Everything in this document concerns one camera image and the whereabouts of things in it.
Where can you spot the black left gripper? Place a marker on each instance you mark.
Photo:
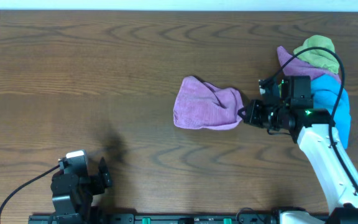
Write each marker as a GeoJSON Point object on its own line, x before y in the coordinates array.
{"type": "Point", "coordinates": [102, 182]}

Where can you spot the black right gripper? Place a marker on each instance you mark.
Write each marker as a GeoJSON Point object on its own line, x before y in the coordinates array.
{"type": "Point", "coordinates": [254, 107]}

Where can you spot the purple cloth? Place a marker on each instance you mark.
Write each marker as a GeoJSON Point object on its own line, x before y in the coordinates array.
{"type": "Point", "coordinates": [201, 105]}
{"type": "Point", "coordinates": [298, 67]}

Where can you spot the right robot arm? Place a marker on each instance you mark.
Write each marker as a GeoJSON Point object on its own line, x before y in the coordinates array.
{"type": "Point", "coordinates": [287, 108]}

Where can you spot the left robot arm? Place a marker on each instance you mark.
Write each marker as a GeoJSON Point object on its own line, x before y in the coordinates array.
{"type": "Point", "coordinates": [73, 190]}

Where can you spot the blue cloth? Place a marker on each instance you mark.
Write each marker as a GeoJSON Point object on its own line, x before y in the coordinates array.
{"type": "Point", "coordinates": [325, 91]}

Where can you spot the green cloth top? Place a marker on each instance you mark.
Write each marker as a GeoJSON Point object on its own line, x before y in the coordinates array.
{"type": "Point", "coordinates": [316, 57]}

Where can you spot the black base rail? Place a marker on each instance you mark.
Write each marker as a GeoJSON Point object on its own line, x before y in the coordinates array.
{"type": "Point", "coordinates": [127, 218]}

